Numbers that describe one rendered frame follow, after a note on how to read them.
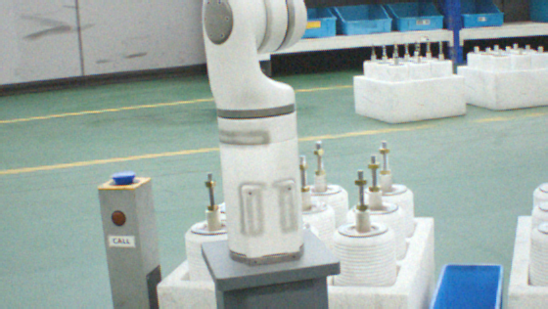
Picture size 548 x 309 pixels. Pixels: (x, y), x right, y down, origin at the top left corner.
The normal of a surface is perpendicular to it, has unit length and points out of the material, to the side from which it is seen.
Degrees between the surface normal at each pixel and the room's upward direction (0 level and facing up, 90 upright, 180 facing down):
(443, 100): 90
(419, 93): 90
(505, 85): 90
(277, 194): 90
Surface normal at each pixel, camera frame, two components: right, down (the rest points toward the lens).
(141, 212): 0.96, -0.01
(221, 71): -0.76, 0.20
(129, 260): -0.27, 0.21
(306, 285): 0.22, 0.18
